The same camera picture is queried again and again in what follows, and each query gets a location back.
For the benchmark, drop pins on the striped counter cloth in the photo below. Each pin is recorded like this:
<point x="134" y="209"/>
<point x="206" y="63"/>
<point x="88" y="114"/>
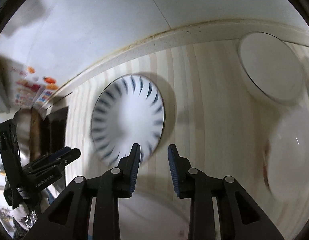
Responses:
<point x="207" y="120"/>

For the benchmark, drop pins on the white plate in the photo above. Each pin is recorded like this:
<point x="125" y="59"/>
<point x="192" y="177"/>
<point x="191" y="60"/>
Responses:
<point x="269" y="65"/>

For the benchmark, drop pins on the blue striped plate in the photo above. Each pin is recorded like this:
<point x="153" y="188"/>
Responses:
<point x="127" y="115"/>

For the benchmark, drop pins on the colourful wall stickers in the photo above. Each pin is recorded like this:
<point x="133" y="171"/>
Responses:
<point x="27" y="87"/>

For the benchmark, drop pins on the steel wok with lid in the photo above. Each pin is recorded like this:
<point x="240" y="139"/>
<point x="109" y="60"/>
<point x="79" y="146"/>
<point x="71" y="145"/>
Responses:
<point x="22" y="130"/>

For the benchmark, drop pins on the black cooktop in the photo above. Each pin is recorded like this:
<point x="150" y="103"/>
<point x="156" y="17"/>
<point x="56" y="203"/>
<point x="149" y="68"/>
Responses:
<point x="57" y="127"/>

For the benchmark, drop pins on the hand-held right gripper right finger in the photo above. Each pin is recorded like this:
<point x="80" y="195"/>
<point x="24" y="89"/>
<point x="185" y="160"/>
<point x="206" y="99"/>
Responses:
<point x="173" y="170"/>

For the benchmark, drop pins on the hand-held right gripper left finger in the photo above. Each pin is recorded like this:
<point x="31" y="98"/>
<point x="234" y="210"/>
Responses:
<point x="135" y="170"/>

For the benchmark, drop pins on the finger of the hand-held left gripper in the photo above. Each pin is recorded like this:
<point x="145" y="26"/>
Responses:
<point x="72" y="156"/>
<point x="58" y="154"/>

